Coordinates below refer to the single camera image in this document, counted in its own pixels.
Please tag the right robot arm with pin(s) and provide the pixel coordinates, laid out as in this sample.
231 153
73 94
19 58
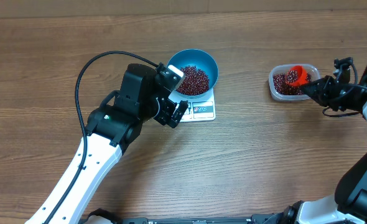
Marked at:
345 93

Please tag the orange measuring scoop blue handle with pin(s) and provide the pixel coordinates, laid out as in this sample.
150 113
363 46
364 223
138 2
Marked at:
298 77

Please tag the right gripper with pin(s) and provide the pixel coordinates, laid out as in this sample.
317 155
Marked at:
321 85

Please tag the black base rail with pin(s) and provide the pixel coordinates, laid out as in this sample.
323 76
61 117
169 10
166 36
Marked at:
105 217

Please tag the blue metal bowl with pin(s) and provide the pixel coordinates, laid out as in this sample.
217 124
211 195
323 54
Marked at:
198 58

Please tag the white digital kitchen scale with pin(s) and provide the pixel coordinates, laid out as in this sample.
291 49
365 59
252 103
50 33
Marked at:
200 107

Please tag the red beans in bowl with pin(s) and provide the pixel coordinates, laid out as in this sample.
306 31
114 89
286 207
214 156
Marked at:
196 81

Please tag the clear plastic container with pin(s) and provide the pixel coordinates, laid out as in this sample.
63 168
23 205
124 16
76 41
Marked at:
314 73

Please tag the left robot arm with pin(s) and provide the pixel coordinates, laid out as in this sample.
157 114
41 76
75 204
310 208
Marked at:
110 129

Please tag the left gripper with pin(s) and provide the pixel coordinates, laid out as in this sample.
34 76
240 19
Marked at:
169 106

